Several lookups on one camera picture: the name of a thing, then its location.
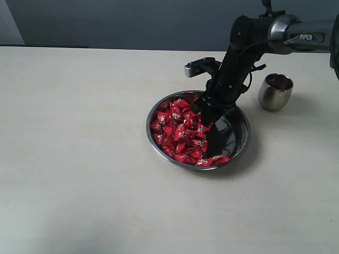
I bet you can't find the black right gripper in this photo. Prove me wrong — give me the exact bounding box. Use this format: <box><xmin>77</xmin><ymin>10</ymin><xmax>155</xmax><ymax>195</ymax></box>
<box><xmin>191</xmin><ymin>49</ymin><xmax>263</xmax><ymax>128</ymax></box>

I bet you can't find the red candy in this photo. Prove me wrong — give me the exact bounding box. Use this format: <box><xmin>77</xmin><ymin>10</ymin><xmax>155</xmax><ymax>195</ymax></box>
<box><xmin>150</xmin><ymin>119</ymin><xmax>166</xmax><ymax>134</ymax></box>
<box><xmin>169</xmin><ymin>98</ymin><xmax>191</xmax><ymax>112</ymax></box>
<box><xmin>211</xmin><ymin>155</ymin><xmax>230</xmax><ymax>166</ymax></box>
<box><xmin>173</xmin><ymin>148</ymin><xmax>203</xmax><ymax>165</ymax></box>
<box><xmin>157</xmin><ymin>111</ymin><xmax>172</xmax><ymax>126</ymax></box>
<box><xmin>195</xmin><ymin>158</ymin><xmax>213</xmax><ymax>167</ymax></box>
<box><xmin>190</xmin><ymin>139</ymin><xmax>208</xmax><ymax>152</ymax></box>
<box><xmin>197</xmin><ymin>122</ymin><xmax>213</xmax><ymax>138</ymax></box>
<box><xmin>174</xmin><ymin>123</ymin><xmax>188</xmax><ymax>142</ymax></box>

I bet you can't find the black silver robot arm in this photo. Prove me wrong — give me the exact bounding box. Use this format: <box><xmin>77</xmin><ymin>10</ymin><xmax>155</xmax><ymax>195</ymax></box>
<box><xmin>185</xmin><ymin>11</ymin><xmax>338</xmax><ymax>126</ymax></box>

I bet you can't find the round stainless steel plate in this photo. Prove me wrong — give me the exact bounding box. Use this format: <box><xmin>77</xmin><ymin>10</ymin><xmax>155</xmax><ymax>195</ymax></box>
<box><xmin>146</xmin><ymin>90</ymin><xmax>251</xmax><ymax>171</ymax></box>

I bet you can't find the stainless steel cup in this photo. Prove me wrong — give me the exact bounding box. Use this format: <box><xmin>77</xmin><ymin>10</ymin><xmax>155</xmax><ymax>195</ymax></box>
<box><xmin>257</xmin><ymin>73</ymin><xmax>294</xmax><ymax>111</ymax></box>

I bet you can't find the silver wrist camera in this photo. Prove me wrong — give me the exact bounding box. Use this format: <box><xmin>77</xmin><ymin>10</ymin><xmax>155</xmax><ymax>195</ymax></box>
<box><xmin>184</xmin><ymin>57</ymin><xmax>221</xmax><ymax>78</ymax></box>

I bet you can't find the black cable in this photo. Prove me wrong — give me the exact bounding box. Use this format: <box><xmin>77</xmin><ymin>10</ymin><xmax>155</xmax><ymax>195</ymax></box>
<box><xmin>239</xmin><ymin>65</ymin><xmax>266</xmax><ymax>95</ymax></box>

